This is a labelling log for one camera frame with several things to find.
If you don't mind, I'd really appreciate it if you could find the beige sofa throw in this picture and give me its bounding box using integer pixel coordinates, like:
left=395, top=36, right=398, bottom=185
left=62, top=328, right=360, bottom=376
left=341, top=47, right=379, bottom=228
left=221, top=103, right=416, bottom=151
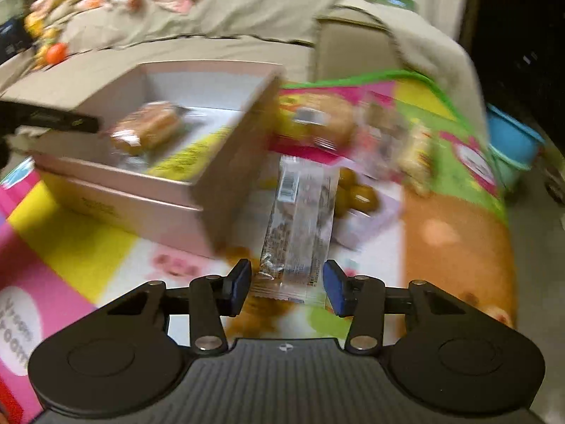
left=26, top=0, right=490, bottom=137

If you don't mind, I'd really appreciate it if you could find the small brown cake packet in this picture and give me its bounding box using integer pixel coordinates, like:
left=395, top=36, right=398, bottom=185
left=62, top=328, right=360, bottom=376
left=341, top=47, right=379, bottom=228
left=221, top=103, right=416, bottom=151
left=331, top=165, right=400, bottom=250

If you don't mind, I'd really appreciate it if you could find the red label snack packet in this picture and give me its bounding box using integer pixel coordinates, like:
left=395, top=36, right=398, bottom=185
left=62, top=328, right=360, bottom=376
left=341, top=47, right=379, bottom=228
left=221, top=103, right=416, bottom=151
left=353, top=90, right=411, bottom=173

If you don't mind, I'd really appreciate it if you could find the orange toy ball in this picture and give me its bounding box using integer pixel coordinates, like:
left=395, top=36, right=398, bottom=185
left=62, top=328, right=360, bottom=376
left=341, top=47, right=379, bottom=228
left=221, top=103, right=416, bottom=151
left=46, top=42, right=69, bottom=65

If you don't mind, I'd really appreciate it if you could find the colourful play mat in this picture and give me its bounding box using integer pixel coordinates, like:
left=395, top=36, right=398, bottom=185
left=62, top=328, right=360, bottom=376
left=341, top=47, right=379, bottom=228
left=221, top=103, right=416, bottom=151
left=0, top=68, right=519, bottom=424

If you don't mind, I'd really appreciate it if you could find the pink cardboard box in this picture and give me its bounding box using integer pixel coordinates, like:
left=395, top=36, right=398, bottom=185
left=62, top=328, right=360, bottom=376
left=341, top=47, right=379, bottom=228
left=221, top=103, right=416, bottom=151
left=0, top=62, right=285, bottom=252

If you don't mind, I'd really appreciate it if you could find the clear snack bar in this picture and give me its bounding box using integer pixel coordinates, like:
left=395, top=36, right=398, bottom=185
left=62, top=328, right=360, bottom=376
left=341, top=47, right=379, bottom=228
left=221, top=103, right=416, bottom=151
left=252, top=154, right=340, bottom=305

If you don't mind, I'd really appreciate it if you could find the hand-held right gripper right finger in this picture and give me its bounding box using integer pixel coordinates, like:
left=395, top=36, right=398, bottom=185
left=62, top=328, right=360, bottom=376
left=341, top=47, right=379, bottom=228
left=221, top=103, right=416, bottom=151
left=322, top=259, right=469, bottom=356

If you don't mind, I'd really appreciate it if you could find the small yellow snack packet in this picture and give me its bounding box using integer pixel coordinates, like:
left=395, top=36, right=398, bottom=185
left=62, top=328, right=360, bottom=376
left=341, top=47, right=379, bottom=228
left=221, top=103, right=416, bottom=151
left=397, top=121, right=435, bottom=195

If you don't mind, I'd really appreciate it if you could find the beige sofa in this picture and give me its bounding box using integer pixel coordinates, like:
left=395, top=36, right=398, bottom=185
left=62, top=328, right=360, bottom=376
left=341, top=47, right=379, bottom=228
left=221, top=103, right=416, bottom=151
left=0, top=0, right=490, bottom=142

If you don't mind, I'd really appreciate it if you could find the blue plastic bucket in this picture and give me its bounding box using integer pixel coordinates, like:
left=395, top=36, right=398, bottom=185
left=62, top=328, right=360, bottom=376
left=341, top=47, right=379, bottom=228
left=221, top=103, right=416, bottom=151
left=486, top=105, right=546, bottom=186

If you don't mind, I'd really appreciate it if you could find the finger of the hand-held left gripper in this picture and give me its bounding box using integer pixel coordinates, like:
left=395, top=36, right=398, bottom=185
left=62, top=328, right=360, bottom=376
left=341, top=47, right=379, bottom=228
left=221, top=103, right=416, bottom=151
left=0, top=99, right=101, bottom=134

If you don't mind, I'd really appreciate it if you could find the golden bread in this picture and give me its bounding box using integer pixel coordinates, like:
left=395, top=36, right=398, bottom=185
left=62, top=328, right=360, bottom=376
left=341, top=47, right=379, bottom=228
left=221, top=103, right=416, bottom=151
left=108, top=101, right=184, bottom=157

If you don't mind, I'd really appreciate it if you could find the green digital clock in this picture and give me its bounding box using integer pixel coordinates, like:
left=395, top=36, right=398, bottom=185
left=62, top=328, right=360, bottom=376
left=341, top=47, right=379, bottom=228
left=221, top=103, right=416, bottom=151
left=373, top=0, right=418, bottom=12

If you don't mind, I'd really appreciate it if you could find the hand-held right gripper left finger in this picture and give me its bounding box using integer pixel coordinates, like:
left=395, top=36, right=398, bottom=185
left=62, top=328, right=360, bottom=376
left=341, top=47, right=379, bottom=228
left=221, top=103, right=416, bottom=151
left=99, top=258, right=253, bottom=356

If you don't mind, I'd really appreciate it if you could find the round bun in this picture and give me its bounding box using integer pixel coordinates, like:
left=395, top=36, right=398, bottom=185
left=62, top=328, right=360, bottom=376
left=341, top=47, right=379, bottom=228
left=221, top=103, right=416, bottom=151
left=276, top=93, right=360, bottom=151

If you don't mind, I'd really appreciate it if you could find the dark blue device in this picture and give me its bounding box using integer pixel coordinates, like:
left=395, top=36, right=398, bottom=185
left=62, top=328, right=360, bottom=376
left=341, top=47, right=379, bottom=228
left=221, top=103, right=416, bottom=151
left=0, top=18, right=34, bottom=65

